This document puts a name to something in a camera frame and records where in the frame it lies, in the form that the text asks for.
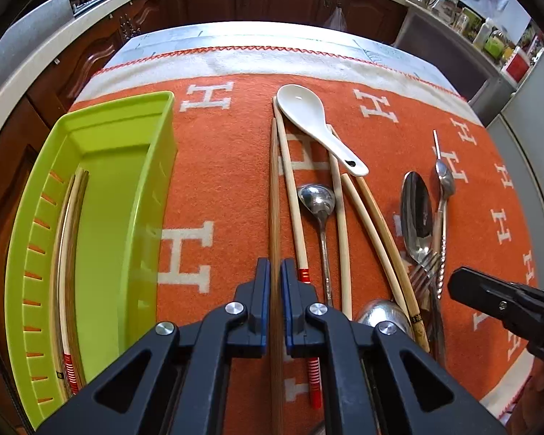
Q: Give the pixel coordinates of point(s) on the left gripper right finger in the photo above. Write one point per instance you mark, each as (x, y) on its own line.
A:
(312, 328)

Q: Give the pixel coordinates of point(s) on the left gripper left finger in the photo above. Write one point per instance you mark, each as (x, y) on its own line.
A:
(248, 314)

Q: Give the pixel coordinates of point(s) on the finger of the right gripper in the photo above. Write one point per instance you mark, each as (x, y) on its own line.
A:
(480, 291)

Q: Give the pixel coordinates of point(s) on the large metal tablespoon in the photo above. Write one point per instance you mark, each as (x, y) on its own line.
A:
(416, 220)

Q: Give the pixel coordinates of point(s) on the white ceramic soup spoon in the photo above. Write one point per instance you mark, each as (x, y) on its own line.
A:
(305, 110)

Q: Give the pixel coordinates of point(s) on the brown wooden chopstick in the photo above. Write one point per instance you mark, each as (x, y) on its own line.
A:
(276, 316)

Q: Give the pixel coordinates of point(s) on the bamboo chopstick red-striped end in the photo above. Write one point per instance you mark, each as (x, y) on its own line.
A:
(66, 275)

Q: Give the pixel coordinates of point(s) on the white kitchen countertop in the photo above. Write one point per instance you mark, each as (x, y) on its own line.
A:
(249, 47)

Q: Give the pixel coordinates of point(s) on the right human hand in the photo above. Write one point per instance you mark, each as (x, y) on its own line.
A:
(528, 415)

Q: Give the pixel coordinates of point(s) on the red striped chopstick on blanket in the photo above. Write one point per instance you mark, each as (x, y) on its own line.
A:
(314, 379)

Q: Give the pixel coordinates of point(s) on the metal fork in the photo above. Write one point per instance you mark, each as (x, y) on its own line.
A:
(423, 280)

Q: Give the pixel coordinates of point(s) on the metal spoon bowl near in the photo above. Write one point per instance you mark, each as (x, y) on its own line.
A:
(380, 310)

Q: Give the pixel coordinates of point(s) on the pale bamboo chopstick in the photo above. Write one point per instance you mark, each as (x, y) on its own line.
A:
(343, 241)
(352, 191)

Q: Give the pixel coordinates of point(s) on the bamboo chopstick dark band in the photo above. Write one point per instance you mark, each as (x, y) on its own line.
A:
(397, 263)

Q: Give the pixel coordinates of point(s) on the small round metal spoon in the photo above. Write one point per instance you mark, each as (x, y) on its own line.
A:
(320, 202)

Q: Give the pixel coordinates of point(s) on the orange H-pattern blanket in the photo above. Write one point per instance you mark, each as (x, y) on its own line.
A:
(216, 218)

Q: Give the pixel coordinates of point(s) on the bamboo chopstick in tray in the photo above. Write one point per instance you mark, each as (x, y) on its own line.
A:
(55, 331)

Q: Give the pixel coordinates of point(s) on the steel appliance cabinet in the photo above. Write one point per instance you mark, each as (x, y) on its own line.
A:
(466, 68)

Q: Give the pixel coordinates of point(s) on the green plastic utensil tray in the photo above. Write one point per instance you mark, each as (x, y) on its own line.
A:
(127, 148)

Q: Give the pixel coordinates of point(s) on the white plastic bag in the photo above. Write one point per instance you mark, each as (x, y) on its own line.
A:
(337, 21)

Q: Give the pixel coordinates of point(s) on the stainless steel splash panel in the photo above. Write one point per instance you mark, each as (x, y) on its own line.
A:
(28, 33)

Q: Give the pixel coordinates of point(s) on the twisted-handle metal spoon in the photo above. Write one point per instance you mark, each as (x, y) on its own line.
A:
(447, 189)

